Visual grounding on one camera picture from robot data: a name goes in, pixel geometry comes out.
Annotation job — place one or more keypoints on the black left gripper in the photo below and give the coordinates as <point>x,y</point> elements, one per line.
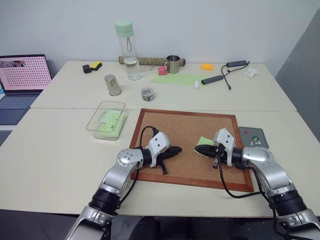
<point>168,152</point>

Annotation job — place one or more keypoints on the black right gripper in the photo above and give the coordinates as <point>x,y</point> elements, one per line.
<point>219,152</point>

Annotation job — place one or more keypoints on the green sticky note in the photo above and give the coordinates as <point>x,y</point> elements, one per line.
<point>203,140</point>

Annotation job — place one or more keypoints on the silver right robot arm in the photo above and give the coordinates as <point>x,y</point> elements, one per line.
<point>272,172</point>

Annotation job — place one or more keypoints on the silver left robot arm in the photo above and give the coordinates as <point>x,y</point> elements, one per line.
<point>120,175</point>

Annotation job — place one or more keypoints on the clear jar of pushpins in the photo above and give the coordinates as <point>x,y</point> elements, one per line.
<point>147,95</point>

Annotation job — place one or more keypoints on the large green note pad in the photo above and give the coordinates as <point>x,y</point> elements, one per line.
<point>110,130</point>

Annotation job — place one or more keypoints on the small green note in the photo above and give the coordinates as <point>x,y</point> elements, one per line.
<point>108,116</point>

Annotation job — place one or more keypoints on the clear plastic box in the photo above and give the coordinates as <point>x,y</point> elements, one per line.
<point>110,105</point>

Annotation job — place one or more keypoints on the wood framed cork board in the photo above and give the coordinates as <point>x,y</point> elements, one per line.
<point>190,125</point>

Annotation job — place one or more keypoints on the blue and yellow pushpin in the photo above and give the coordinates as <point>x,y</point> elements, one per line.
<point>254,137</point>

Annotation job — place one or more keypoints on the grey card with stickers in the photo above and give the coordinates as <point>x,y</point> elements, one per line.
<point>260,133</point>

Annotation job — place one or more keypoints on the small white bottle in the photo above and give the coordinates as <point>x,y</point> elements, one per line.
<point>197,84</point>

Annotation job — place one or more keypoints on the green paper sheet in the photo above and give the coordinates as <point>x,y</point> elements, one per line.
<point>175,79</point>

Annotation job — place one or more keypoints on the pink eraser block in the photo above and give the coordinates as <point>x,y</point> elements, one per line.
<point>162,70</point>

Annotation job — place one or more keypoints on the orange sponge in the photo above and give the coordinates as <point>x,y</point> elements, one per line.
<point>207,67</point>

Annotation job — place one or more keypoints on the crumpled white tissue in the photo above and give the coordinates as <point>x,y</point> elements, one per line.
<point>250,73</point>

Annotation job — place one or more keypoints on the steel tumbler cup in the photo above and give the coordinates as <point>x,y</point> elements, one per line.
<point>113,86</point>

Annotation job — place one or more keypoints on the gray USB hub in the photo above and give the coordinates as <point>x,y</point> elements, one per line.
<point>237,63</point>

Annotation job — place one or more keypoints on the wooden stick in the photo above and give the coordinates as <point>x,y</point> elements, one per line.
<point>150,60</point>

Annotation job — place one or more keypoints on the yellow and black sponge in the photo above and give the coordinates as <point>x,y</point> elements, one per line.
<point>96,65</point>

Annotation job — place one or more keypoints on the black block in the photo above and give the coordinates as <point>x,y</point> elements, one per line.
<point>87,69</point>

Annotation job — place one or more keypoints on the clear bottle green lid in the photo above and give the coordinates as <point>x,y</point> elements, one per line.
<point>127,40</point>

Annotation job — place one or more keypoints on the open laptop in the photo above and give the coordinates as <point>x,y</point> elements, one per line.
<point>22,75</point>

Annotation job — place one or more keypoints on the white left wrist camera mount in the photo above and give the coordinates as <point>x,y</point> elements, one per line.
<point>158,145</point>

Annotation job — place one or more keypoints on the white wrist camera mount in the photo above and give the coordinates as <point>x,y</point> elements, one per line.
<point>158,145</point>
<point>226,140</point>

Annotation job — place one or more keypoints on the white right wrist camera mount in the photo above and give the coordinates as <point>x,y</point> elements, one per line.
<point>226,140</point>

